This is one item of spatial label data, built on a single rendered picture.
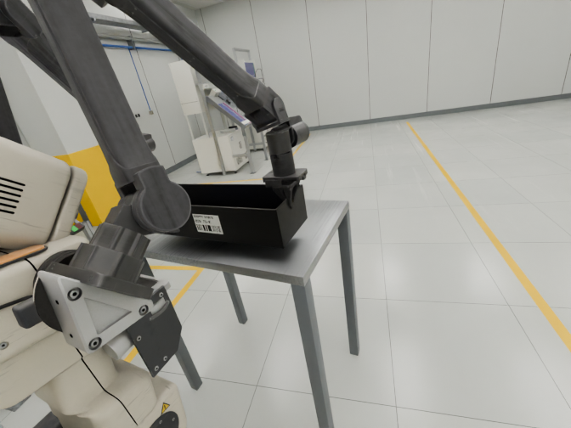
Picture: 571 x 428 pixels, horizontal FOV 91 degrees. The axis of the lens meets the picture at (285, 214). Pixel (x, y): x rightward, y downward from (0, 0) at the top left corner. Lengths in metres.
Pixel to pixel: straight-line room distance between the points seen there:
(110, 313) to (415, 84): 7.05
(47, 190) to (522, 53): 7.61
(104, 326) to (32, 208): 0.20
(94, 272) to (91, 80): 0.26
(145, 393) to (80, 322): 0.34
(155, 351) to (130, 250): 0.30
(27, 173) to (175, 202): 0.21
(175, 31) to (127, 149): 0.23
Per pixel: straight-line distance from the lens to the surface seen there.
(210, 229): 0.84
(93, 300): 0.44
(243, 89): 0.64
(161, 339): 0.69
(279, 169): 0.69
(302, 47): 7.26
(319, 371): 0.96
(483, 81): 7.51
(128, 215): 0.46
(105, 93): 0.49
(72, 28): 0.52
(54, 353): 0.64
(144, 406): 0.76
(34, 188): 0.55
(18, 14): 0.83
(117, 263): 0.43
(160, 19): 0.60
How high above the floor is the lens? 1.23
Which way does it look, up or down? 25 degrees down
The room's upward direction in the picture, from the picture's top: 10 degrees counter-clockwise
